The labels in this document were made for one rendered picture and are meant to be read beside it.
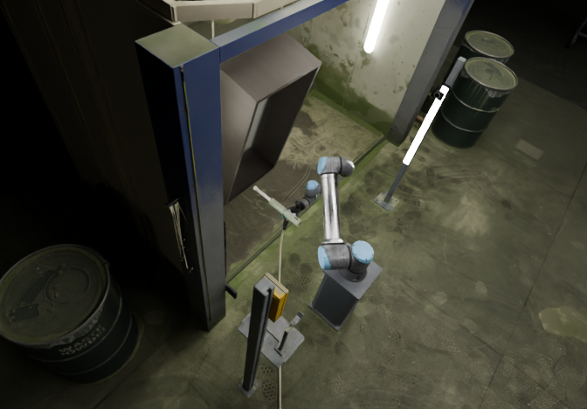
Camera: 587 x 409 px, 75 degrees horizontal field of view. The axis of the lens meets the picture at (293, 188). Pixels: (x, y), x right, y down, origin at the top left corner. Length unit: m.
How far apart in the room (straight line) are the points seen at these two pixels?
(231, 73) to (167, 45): 0.97
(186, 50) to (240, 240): 2.35
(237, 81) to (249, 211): 1.66
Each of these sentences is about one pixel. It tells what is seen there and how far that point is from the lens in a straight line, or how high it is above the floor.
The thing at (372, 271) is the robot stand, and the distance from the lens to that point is 2.74.
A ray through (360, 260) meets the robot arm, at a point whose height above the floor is 0.89.
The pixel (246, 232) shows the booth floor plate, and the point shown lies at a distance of 3.43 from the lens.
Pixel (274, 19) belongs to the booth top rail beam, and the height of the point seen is 2.29.
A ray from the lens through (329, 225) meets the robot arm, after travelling 2.45.
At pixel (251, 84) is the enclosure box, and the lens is 2.19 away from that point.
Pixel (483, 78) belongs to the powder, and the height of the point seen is 0.86.
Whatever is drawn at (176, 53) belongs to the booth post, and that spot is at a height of 2.29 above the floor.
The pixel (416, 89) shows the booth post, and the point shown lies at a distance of 4.17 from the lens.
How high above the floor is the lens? 2.95
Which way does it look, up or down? 51 degrees down
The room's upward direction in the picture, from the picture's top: 12 degrees clockwise
